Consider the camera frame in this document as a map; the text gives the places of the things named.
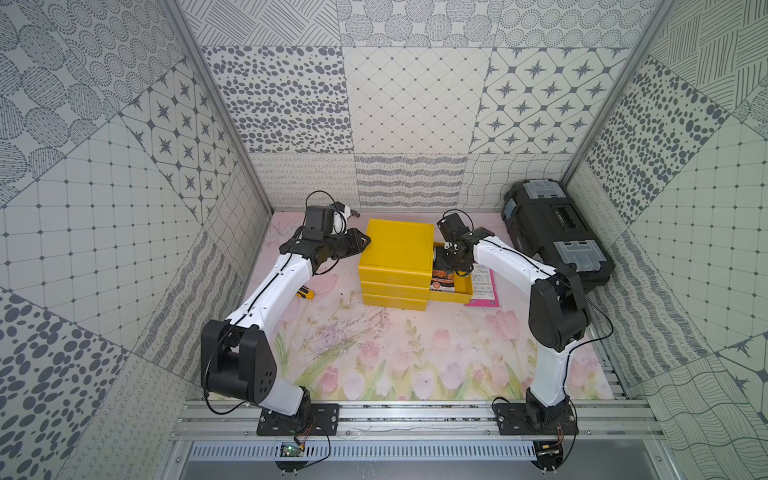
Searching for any dark orange fruit seed bag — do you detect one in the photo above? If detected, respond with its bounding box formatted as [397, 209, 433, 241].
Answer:
[430, 248, 456, 293]

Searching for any yellow plastic drawer cabinet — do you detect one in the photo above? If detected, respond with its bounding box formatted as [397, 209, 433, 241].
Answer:
[358, 219, 434, 311]

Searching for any pink seed bag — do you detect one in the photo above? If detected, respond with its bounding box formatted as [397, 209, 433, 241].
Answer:
[467, 264, 500, 308]

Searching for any yellow drawer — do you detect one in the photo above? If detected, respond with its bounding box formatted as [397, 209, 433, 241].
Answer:
[428, 243, 473, 305]

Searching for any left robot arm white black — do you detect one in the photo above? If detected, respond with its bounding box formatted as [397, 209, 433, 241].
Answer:
[200, 228, 371, 417]

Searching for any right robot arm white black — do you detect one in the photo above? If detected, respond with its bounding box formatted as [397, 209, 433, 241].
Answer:
[443, 228, 591, 412]

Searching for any yellow black utility knife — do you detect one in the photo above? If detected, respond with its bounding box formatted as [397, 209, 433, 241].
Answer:
[296, 286, 315, 300]

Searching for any black plastic toolbox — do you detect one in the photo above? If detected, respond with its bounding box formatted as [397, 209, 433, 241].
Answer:
[501, 179, 615, 292]

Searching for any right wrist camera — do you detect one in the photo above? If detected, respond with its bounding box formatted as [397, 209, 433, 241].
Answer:
[437, 212, 470, 244]

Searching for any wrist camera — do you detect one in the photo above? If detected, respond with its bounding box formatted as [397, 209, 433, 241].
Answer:
[302, 202, 351, 241]
[437, 212, 470, 244]

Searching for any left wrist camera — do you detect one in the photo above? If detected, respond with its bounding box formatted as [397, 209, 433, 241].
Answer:
[302, 202, 351, 241]

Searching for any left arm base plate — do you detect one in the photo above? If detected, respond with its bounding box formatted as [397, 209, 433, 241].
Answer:
[257, 403, 340, 437]

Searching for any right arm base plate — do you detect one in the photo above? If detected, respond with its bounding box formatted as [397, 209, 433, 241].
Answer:
[491, 401, 579, 436]

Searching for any aluminium frame rail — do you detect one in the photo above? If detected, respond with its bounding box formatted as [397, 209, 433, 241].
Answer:
[170, 400, 663, 441]

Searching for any white slotted cable duct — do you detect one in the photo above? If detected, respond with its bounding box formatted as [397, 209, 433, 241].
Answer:
[189, 440, 536, 462]

